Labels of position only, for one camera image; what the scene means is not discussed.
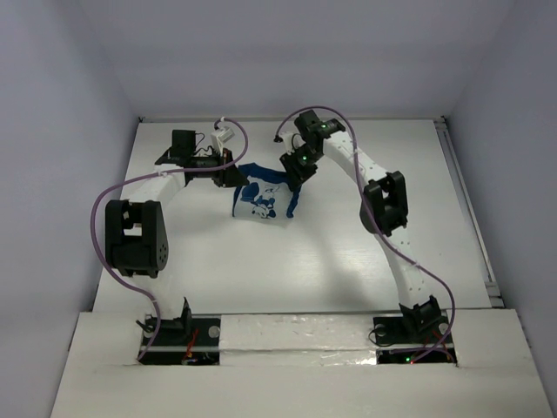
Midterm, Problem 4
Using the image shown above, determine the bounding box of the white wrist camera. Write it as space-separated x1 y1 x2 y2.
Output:
278 131 300 155
211 126 234 149

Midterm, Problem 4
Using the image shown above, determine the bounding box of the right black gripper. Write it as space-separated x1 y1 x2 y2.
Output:
280 145 322 192

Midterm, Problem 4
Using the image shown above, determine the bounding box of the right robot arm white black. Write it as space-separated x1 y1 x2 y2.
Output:
274 107 442 341

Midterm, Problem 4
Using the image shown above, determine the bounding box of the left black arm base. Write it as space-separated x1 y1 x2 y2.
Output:
139 315 221 366

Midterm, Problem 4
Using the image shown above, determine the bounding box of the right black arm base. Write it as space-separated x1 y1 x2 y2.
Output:
367 314 458 366

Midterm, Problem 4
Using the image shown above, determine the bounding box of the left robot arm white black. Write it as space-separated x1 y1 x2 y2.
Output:
104 126 248 344

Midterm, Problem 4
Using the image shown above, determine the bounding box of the silver foil tape strip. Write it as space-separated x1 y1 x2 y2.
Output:
218 314 378 367

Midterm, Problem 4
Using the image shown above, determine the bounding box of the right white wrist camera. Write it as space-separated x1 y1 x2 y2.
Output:
278 131 300 155

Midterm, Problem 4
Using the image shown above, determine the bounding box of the blue t shirt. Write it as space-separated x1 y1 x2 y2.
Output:
232 163 301 222

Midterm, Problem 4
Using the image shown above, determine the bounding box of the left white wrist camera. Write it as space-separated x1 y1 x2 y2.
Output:
211 126 234 149

